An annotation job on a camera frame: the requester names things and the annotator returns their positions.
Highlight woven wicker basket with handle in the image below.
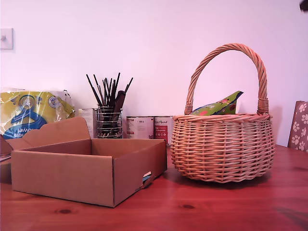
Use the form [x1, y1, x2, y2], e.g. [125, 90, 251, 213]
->
[170, 43, 276, 184]

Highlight white label food can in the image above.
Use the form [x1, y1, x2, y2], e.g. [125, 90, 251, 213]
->
[126, 116, 155, 140]

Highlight small white carton box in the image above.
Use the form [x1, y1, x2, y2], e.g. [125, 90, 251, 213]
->
[78, 108, 98, 139]

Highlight yellow blue paper towel pack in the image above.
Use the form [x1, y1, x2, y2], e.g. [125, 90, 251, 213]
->
[0, 88, 75, 140]

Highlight red label food can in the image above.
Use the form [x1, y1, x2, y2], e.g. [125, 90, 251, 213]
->
[154, 116, 174, 146]

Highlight thin black stick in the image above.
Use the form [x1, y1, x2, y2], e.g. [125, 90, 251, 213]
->
[112, 72, 121, 107]
[123, 77, 134, 94]
[93, 74, 106, 107]
[102, 79, 109, 107]
[108, 77, 113, 107]
[86, 74, 104, 107]

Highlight green bag of Easter eggs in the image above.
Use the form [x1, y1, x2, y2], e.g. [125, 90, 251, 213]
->
[191, 90, 244, 116]

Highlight chrome wire utensil holder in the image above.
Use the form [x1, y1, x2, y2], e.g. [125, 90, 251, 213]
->
[96, 103, 123, 140]

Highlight white wall switch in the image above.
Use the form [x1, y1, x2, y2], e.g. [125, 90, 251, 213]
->
[0, 27, 14, 51]

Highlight brown cardboard box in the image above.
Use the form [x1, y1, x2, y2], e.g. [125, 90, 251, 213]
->
[0, 116, 168, 208]

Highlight paw print chair backrest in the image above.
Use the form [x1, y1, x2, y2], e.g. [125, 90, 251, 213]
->
[288, 100, 308, 153]

